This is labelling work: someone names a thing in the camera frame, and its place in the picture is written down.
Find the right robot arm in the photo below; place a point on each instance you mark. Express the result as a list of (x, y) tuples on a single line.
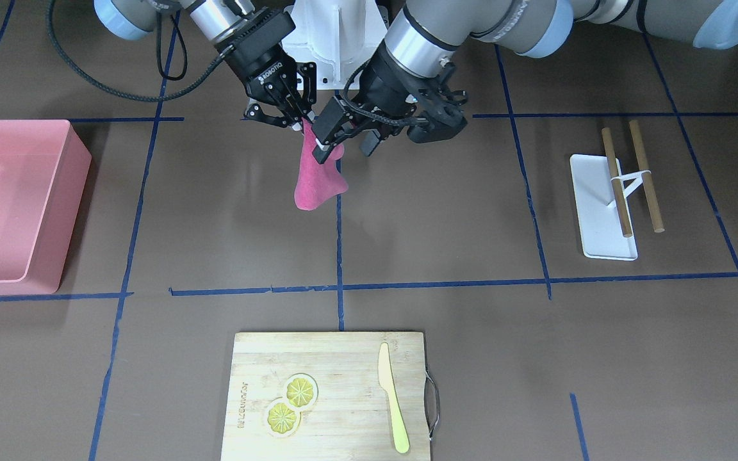
[(134, 20)]

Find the pink microfiber cloth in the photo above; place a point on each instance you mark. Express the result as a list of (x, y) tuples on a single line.
[(317, 183)]

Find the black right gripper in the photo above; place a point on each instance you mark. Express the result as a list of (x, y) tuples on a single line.
[(259, 59)]

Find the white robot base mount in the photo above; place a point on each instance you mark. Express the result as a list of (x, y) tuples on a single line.
[(336, 36)]

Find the lemon slice upper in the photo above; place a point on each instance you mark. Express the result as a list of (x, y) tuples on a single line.
[(300, 392)]

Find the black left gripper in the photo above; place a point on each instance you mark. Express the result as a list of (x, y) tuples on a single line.
[(377, 84)]

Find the pink plastic bin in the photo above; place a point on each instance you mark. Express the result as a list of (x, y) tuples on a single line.
[(43, 169)]

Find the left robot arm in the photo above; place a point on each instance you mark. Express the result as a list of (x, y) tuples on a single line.
[(426, 34)]

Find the white towel rack stand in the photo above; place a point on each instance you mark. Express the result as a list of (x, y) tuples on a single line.
[(601, 190)]

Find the wooden cutting board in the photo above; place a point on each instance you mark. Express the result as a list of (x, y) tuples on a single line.
[(350, 419)]

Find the yellow plastic knife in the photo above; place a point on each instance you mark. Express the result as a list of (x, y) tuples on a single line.
[(385, 376)]

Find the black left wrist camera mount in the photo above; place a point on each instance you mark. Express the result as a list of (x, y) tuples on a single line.
[(442, 117)]

